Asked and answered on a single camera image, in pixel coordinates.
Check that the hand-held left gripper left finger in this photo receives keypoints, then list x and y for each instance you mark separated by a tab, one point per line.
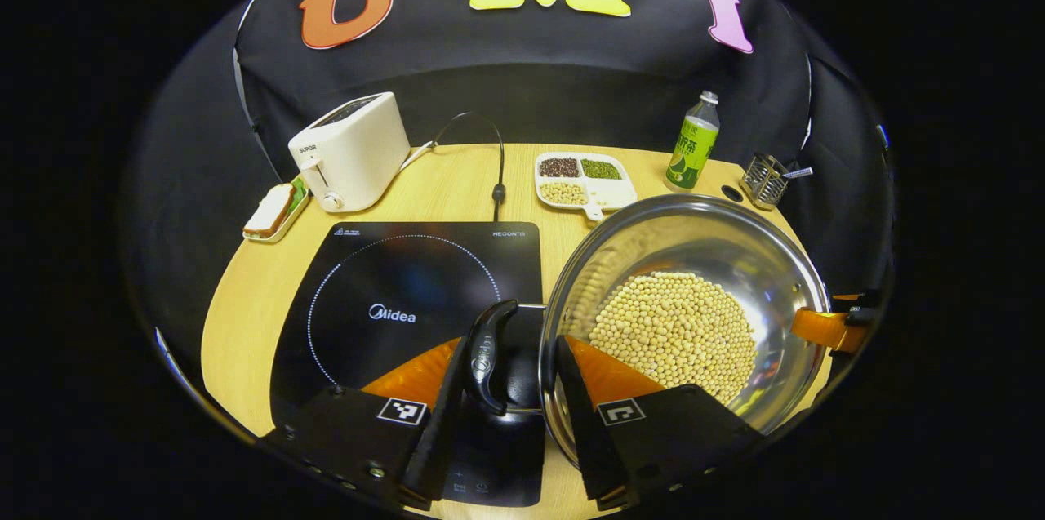
441	438

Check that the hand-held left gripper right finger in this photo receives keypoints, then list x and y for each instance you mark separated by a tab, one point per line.
584	430

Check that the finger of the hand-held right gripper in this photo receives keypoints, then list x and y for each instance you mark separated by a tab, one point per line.
824	328
867	297

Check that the pile of soybeans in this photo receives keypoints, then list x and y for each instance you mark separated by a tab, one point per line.
678	332

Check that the stainless steel pot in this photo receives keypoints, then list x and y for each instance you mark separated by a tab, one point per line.
694	234

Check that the black induction cooktop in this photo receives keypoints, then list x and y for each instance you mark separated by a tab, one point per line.
367	275

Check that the metal spoon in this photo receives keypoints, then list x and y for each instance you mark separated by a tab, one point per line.
800	172

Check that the green label drink bottle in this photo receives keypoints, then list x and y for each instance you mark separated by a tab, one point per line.
692	148

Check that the white divided bean dish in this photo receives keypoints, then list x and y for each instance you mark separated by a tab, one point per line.
584	181

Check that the bread slice on small plate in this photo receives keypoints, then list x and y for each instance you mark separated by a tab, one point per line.
271	210

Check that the white toaster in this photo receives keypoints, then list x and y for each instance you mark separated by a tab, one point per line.
359	153

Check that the black backdrop cloth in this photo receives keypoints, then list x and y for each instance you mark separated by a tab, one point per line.
531	71

